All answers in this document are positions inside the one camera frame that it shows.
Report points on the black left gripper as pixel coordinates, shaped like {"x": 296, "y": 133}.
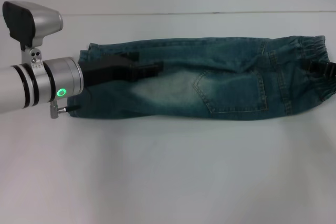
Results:
{"x": 110, "y": 70}

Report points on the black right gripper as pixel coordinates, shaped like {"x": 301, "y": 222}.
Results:
{"x": 332, "y": 72}

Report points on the blue denim shorts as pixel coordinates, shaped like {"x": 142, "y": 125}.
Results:
{"x": 183, "y": 95}

